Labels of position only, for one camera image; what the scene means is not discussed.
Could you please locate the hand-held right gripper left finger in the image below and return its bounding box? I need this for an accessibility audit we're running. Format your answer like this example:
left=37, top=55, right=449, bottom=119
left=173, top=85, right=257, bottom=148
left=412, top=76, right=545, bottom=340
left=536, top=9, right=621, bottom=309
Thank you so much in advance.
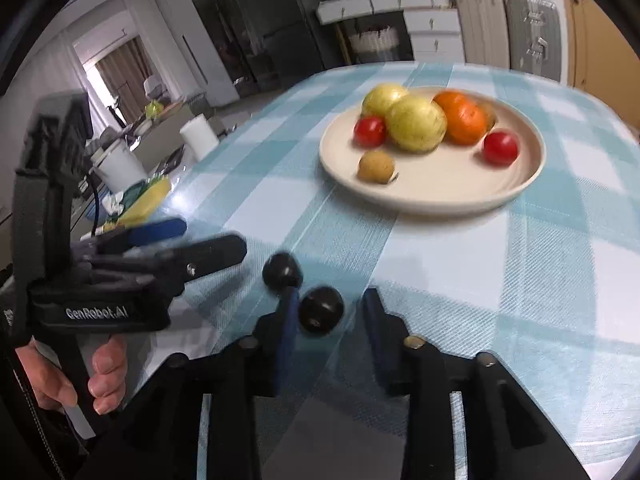
left=82, top=287, right=303, bottom=480

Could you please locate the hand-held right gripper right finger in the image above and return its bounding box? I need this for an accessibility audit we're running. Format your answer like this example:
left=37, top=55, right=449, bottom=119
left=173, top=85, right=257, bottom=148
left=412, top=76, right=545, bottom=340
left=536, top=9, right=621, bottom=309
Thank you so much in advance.
left=361, top=287, right=591, bottom=480

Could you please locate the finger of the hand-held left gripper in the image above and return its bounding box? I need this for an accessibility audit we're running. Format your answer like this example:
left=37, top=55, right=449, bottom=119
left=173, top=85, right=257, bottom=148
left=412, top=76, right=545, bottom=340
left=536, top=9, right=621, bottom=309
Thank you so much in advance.
left=124, top=217, right=189, bottom=247
left=150, top=233, right=248, bottom=282

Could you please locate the dark purple plum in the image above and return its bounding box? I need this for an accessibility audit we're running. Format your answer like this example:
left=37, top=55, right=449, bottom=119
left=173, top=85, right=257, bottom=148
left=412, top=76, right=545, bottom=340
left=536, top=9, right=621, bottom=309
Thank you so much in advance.
left=262, top=253, right=302, bottom=291
left=298, top=286, right=346, bottom=336

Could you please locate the cream round plate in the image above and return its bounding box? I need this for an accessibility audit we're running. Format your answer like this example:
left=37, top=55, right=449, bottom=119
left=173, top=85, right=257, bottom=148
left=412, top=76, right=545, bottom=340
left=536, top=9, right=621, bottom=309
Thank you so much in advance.
left=319, top=85, right=546, bottom=218

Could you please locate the small red tomato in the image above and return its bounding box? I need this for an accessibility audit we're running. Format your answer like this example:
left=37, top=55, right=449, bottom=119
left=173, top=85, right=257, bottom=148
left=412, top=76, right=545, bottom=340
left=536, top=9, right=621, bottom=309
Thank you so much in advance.
left=353, top=116, right=388, bottom=148
left=482, top=130, right=520, bottom=166

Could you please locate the person's left hand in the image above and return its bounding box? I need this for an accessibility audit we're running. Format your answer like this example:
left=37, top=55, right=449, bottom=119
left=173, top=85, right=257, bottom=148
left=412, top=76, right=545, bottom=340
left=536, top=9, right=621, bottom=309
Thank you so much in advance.
left=15, top=335, right=129, bottom=416

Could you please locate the white pot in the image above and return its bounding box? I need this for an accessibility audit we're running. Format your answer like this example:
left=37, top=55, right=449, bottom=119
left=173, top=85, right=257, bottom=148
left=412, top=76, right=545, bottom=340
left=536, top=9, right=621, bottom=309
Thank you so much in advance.
left=91, top=139, right=147, bottom=188

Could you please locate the white paper roll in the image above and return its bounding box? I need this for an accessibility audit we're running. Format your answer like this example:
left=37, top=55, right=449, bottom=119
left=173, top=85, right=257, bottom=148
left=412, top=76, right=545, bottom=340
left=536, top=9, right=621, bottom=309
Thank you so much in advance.
left=180, top=114, right=219, bottom=161

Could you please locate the white chair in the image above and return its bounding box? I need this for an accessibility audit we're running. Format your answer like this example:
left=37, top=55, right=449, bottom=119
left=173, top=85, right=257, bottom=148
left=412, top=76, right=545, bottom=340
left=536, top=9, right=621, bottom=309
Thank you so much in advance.
left=144, top=75, right=169, bottom=102

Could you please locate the brown curtain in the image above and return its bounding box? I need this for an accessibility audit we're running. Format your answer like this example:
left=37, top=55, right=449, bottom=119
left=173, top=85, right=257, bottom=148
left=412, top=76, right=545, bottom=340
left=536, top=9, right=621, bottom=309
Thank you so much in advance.
left=95, top=37, right=153, bottom=123

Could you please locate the white tall cabinet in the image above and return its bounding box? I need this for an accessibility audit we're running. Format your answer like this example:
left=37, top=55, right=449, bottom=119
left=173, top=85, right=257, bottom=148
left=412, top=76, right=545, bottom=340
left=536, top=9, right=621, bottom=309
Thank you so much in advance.
left=180, top=10, right=241, bottom=108

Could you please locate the dark glass cabinet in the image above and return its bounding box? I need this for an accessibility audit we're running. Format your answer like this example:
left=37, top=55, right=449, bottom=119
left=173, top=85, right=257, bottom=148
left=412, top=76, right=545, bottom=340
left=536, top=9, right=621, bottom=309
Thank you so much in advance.
left=172, top=0, right=261, bottom=96

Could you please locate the orange mandarin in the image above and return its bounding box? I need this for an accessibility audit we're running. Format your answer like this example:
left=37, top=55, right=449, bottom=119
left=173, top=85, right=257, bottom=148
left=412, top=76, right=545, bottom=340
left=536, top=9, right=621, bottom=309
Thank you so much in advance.
left=432, top=90, right=488, bottom=147

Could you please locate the brown kiwi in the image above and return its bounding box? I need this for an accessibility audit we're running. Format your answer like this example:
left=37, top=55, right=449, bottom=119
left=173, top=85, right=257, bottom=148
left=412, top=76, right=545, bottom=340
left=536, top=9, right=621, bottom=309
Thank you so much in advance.
left=477, top=101, right=499, bottom=131

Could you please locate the dark grey fridge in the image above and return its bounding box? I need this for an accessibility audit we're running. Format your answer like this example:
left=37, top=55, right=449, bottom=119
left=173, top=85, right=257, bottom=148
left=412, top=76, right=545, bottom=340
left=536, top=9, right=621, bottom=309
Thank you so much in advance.
left=230, top=0, right=333, bottom=93

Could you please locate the white grey laundry basket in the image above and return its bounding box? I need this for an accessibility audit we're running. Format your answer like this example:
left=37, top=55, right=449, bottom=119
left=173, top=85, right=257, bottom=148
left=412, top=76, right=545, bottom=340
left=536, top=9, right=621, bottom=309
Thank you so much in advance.
left=347, top=27, right=401, bottom=66

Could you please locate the white dresser with drawers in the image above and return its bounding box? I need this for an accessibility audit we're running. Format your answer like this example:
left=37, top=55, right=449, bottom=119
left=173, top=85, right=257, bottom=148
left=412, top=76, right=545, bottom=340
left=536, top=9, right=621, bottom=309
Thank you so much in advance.
left=316, top=0, right=466, bottom=66

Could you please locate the beige suitcase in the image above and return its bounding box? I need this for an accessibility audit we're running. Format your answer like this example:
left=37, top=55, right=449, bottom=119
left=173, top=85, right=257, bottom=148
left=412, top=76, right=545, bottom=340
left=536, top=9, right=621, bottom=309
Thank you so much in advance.
left=452, top=0, right=511, bottom=68

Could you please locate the silver suitcase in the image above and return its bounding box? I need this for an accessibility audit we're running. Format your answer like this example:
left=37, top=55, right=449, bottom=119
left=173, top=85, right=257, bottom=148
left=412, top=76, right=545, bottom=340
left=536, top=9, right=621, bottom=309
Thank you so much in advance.
left=505, top=0, right=563, bottom=81

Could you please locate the wooden door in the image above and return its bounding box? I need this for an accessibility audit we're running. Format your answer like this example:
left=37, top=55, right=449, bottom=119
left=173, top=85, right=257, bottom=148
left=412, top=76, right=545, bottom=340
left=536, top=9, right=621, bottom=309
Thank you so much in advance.
left=560, top=0, right=626, bottom=106

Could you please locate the black braided cable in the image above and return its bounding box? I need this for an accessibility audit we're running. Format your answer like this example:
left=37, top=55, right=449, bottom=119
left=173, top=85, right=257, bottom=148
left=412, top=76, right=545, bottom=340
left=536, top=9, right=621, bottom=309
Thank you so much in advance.
left=0, top=340, right=66, bottom=480

